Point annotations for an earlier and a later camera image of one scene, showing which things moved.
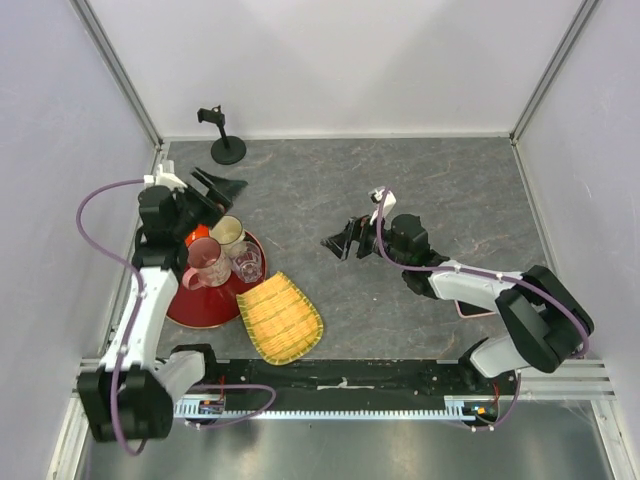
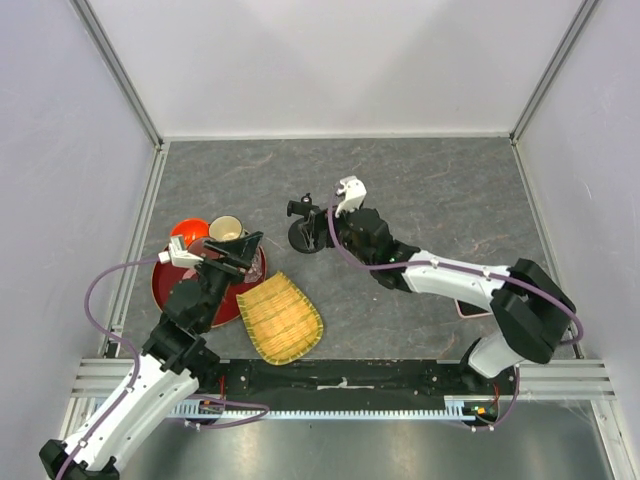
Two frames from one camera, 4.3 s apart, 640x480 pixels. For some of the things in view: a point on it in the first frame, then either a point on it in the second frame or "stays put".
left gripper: x=214 y=207 -> x=239 y=251
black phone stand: x=228 y=149 -> x=307 y=234
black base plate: x=350 y=380 stays put
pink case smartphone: x=467 y=310 stays put
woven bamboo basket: x=282 y=322 stays put
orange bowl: x=202 y=230 stays put
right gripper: x=355 y=230 -> x=318 y=221
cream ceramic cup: x=228 y=232 stays put
